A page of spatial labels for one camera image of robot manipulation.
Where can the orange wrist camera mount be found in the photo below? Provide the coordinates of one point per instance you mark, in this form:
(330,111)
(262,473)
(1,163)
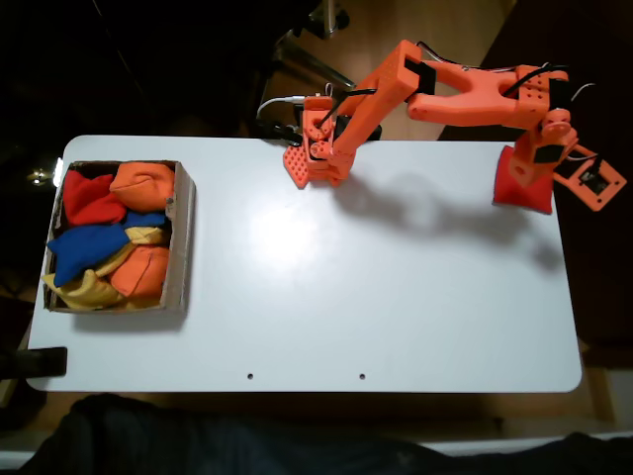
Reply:
(583,195)

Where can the blue bean bag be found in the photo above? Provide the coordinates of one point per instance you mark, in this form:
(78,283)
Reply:
(84,247)

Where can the cardboard box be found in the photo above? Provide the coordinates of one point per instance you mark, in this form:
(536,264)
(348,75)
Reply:
(180,247)

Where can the dark brown furniture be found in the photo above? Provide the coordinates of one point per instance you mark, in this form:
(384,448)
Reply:
(608,39)

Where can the person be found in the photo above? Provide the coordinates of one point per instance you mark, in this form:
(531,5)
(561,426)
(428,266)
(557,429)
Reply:
(198,445)

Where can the yellow bean bag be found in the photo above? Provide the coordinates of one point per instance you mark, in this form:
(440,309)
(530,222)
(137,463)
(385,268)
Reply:
(84,294)
(143,235)

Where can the small shiny metal object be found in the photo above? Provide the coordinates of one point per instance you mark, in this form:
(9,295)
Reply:
(37,176)

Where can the red bean bag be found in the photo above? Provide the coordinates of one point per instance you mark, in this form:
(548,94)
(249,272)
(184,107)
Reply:
(89,203)
(524,200)

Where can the orange bean bag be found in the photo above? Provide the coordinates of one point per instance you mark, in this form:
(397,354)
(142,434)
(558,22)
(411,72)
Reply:
(141,272)
(143,188)

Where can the black table clamp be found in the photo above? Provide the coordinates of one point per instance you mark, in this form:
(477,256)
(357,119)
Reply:
(39,361)

